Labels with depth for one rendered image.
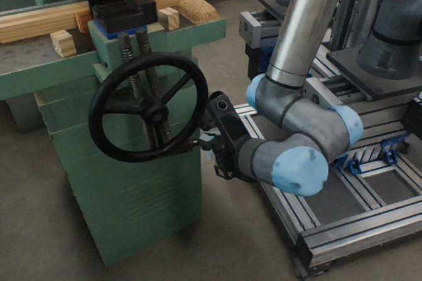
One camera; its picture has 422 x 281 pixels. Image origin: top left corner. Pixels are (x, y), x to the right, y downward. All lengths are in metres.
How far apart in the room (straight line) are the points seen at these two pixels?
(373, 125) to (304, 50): 0.50
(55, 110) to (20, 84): 0.11
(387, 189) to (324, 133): 0.99
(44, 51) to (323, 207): 1.08
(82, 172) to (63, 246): 0.60
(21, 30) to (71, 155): 0.34
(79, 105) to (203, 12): 0.41
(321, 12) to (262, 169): 0.27
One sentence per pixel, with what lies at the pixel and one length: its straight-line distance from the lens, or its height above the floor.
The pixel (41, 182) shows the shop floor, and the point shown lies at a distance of 1.87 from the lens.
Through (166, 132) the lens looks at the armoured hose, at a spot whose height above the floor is 0.69.
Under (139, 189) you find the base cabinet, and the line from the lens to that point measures 1.20.
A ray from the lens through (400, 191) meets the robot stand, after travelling 1.57.
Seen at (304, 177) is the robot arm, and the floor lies 0.91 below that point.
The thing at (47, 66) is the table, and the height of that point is 0.89.
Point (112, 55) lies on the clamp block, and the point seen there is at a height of 0.93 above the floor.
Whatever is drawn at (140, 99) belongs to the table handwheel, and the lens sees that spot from 0.80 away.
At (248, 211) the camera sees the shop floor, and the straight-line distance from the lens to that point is 1.58.
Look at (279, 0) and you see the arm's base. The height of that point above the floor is 0.83.
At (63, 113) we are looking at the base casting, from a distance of 0.92.
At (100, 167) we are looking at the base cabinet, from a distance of 1.07.
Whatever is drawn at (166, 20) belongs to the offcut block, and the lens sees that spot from 0.91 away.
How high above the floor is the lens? 1.29
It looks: 40 degrees down
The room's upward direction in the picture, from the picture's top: straight up
